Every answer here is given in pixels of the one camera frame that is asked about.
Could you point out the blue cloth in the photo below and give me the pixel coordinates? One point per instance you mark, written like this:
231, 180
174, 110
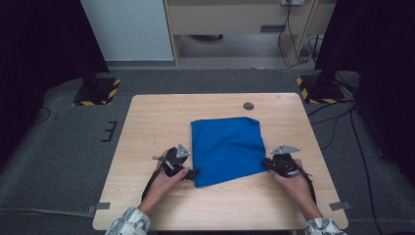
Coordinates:
226, 150

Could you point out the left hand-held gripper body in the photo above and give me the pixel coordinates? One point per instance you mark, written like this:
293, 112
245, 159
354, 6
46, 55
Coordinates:
174, 161

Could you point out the grey round table grommet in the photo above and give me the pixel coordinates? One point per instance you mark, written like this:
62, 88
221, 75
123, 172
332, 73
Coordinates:
248, 106

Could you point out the white panel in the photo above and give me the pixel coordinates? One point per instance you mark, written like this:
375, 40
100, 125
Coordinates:
130, 29

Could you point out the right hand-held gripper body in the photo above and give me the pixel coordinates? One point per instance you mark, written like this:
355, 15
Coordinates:
284, 161

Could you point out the striped black stand base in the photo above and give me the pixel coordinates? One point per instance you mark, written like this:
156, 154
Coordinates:
98, 93
321, 91

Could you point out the white power strip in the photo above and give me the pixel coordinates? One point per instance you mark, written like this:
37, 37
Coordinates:
292, 2

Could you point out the light wooden desk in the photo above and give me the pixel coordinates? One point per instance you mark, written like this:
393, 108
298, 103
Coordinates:
228, 16

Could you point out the grey tape strip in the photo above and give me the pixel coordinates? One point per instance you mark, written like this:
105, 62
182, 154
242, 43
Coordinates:
340, 206
99, 207

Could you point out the person's left hand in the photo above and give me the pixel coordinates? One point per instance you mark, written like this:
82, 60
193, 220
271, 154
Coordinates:
161, 189

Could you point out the person's right hand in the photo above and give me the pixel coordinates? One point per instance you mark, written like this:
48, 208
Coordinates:
295, 187

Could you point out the black curtain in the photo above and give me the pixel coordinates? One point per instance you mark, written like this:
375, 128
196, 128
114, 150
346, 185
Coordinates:
375, 49
42, 49

